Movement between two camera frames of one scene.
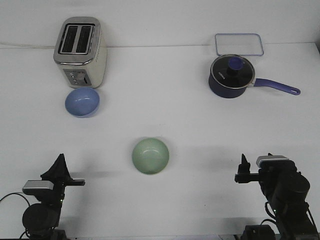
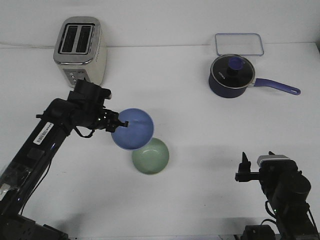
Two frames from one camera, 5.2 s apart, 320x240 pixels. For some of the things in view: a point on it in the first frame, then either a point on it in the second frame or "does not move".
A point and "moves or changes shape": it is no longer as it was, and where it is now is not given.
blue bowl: [82, 102] moves or changes shape
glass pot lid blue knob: [232, 71] does not move
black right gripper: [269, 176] does not move
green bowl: [150, 156] does not move
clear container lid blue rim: [242, 44] does not move
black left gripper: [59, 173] → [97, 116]
